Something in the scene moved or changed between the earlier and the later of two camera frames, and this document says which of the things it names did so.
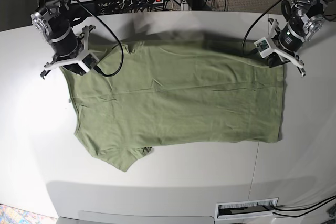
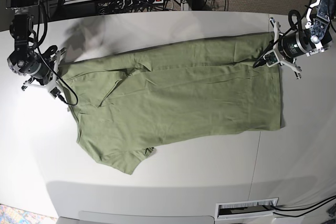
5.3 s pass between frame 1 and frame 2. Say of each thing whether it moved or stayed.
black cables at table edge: stayed
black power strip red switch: stayed
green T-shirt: stayed
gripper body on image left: moved
